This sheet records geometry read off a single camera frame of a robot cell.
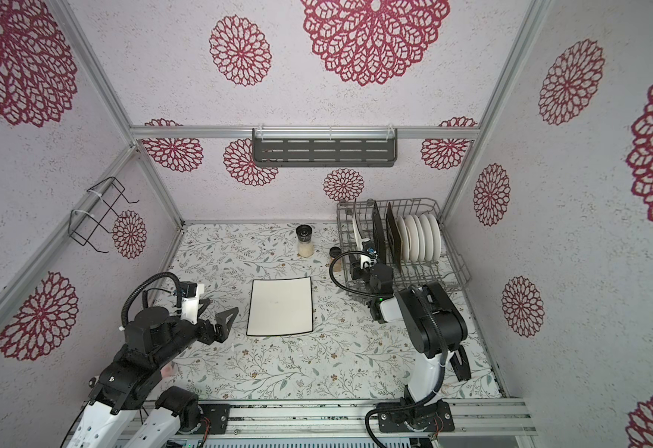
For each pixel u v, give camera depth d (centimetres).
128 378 48
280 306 96
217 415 74
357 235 94
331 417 76
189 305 60
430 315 47
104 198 79
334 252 100
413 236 95
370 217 100
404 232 94
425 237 96
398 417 73
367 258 82
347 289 74
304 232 103
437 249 97
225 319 65
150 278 49
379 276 75
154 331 50
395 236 92
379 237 92
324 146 92
